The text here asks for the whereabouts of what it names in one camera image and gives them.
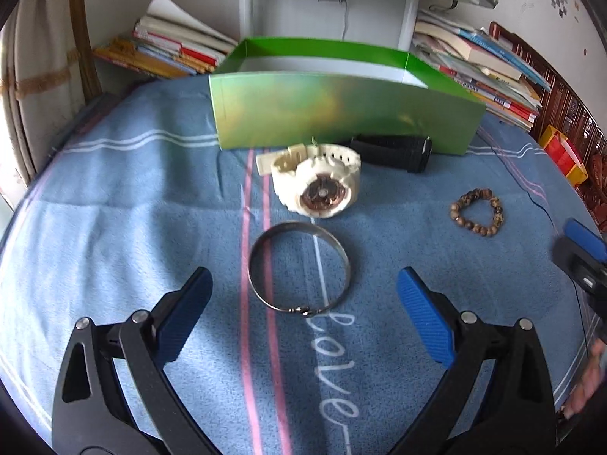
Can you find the beige curtain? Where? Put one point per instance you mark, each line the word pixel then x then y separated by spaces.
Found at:
pixel 47 75

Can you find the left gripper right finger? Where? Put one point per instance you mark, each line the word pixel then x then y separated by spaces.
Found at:
pixel 430 316

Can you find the silver metal bangle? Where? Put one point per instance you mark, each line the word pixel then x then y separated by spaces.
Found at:
pixel 299 269

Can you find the black wrist watch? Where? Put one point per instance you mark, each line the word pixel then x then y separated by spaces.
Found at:
pixel 408 153

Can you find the stack of books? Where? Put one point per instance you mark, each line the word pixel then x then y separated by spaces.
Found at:
pixel 168 43
pixel 509 87

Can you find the cream white wrist watch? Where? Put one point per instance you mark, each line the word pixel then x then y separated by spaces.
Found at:
pixel 316 181

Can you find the person's right hand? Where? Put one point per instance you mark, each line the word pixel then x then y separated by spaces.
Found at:
pixel 588 383

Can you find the red yellow gift bag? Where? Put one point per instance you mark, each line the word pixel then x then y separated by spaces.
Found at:
pixel 562 152

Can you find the green cardboard box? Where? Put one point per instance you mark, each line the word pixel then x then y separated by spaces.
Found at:
pixel 280 91

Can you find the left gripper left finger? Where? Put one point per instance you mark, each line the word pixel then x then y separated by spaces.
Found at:
pixel 176 314

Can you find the dark wooden headboard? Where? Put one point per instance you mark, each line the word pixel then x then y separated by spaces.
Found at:
pixel 562 109

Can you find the right stack of books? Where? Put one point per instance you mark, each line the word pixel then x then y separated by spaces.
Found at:
pixel 509 87

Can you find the left stack of books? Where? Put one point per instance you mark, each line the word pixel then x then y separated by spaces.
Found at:
pixel 168 43

